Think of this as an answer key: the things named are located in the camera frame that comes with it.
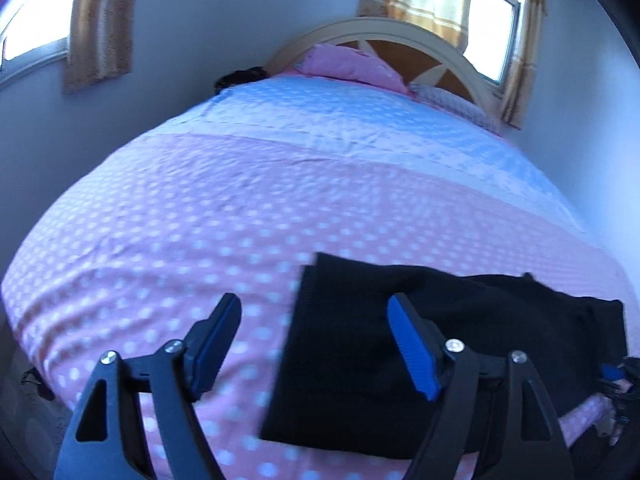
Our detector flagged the orange curtain at left window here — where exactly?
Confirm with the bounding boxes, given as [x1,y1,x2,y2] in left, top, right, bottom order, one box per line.
[63,0,136,94]

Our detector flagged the left wall window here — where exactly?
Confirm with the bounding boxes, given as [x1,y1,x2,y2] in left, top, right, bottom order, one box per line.
[1,0,74,87]

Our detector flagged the orange curtain right of headboard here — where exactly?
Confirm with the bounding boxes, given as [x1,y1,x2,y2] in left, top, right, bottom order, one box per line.
[500,0,547,129]

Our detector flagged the black bag beside bed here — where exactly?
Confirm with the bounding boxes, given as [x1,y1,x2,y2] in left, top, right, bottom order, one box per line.
[214,66,269,96]

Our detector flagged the striped pillow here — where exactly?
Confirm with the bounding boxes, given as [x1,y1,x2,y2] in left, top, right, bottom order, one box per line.
[409,82,500,136]

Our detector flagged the pink pillow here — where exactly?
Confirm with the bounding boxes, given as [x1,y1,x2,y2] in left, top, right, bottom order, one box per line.
[295,44,409,96]

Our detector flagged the black pants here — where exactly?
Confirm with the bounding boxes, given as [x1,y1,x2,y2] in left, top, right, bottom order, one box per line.
[259,251,629,462]

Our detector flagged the cream and wood headboard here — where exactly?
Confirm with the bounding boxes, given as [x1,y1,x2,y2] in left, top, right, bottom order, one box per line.
[266,18,500,117]

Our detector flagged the pink and blue polka-dot bedspread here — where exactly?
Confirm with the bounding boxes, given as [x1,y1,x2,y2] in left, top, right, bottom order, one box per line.
[2,75,639,479]

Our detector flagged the person's right hand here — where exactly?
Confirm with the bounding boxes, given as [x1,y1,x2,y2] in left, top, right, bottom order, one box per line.
[594,379,634,446]

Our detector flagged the window behind headboard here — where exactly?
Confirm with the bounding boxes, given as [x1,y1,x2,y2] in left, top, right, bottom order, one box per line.
[464,0,522,91]

